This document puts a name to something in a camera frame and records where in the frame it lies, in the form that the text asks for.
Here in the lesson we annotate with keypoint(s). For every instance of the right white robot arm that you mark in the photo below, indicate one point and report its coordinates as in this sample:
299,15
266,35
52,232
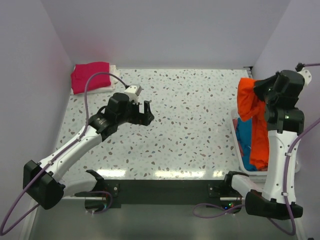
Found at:
277,126

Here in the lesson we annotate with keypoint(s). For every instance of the white plastic laundry basket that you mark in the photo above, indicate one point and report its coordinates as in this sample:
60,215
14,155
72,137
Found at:
282,152

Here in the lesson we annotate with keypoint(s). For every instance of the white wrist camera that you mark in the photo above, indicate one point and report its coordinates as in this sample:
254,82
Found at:
133,91
306,75

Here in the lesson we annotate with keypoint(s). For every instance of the folded white t-shirt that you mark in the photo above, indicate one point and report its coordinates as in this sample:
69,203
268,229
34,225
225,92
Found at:
113,70

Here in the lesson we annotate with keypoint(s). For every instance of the folded magenta t-shirt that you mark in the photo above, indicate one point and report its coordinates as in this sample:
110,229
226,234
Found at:
82,73

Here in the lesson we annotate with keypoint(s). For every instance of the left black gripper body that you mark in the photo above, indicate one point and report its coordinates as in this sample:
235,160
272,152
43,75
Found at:
128,117

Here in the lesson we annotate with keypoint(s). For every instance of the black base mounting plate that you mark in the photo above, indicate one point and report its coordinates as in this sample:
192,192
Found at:
160,192

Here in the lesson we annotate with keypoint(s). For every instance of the pink t-shirt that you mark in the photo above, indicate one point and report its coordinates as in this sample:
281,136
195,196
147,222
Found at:
235,123

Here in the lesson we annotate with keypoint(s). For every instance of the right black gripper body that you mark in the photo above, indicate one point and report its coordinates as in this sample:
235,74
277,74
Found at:
263,89

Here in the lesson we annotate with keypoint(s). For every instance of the orange t-shirt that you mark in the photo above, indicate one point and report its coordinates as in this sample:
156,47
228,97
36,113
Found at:
250,107

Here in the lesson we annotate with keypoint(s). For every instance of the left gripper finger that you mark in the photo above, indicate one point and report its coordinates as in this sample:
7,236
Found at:
147,117
134,108

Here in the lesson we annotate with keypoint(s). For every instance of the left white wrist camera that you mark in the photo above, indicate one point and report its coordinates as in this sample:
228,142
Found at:
133,91

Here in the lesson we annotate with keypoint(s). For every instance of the teal t-shirt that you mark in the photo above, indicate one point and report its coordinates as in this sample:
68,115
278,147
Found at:
243,134

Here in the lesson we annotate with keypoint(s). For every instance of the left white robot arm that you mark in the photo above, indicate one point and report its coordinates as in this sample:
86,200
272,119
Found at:
43,180

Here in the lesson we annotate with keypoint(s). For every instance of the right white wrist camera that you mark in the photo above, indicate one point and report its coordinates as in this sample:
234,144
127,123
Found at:
306,75

